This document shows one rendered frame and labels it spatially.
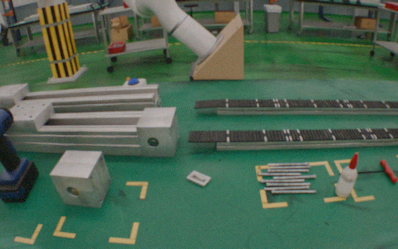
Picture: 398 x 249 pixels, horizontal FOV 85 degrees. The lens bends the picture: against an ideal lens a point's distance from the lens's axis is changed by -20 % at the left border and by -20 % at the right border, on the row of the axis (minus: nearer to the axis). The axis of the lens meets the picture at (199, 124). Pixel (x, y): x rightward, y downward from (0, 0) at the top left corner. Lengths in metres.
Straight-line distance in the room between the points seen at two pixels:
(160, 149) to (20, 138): 0.47
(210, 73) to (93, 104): 0.50
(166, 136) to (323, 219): 0.42
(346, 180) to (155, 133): 0.47
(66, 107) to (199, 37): 0.63
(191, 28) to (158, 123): 0.61
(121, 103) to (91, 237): 0.48
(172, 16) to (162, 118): 0.60
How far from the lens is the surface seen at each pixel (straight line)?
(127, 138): 0.71
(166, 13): 1.19
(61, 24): 3.91
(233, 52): 1.12
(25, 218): 0.70
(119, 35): 5.80
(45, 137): 0.85
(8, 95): 1.14
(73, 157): 0.64
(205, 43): 1.20
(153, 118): 0.71
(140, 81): 1.05
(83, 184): 0.59
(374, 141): 0.85
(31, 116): 0.85
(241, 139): 0.72
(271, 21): 5.73
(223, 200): 0.60
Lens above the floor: 1.22
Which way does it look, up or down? 32 degrees down
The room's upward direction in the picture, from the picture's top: 4 degrees counter-clockwise
